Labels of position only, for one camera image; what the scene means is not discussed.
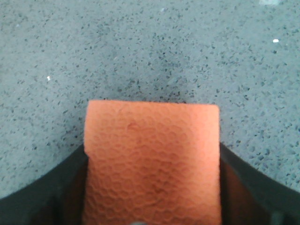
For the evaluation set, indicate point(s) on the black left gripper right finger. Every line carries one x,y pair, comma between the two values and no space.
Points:
249,197

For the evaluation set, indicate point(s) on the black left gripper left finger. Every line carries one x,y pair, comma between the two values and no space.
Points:
57,198

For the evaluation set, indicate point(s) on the orange foam cube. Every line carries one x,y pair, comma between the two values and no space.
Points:
152,162

